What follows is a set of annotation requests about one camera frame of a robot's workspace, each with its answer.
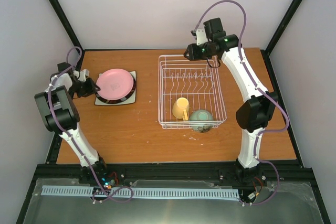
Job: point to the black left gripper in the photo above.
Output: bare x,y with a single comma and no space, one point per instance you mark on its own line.
90,89

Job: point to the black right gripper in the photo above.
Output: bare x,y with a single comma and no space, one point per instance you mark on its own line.
193,55

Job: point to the pink plate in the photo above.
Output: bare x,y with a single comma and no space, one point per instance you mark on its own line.
114,83

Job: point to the yellow mug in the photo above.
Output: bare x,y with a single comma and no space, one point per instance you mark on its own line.
181,108

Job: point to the mint green bowl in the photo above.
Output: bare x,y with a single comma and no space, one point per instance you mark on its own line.
199,119

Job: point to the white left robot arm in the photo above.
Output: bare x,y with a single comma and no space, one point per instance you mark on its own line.
60,115

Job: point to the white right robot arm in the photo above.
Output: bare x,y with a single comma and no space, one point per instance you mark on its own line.
258,107

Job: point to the dark round plate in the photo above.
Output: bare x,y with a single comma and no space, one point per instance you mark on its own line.
123,98

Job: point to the square grey black-edged plate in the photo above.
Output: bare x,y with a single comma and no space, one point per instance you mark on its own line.
131,99

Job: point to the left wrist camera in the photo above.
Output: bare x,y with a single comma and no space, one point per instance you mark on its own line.
82,75

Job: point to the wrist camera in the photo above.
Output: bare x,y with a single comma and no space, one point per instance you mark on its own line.
200,36
82,75

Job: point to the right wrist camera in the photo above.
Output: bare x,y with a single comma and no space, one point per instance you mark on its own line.
200,36

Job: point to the white wire dish rack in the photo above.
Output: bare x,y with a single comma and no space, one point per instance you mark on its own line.
198,82

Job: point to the light blue slotted cable duct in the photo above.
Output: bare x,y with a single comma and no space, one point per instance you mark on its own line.
143,193

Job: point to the black frame post left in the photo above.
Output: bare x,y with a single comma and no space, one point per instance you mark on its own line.
65,22

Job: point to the black frame post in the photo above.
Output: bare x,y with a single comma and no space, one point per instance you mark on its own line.
65,22
289,14

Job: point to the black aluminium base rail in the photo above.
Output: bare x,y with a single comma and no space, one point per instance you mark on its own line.
219,173

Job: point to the black frame post right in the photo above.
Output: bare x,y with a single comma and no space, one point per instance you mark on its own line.
289,14

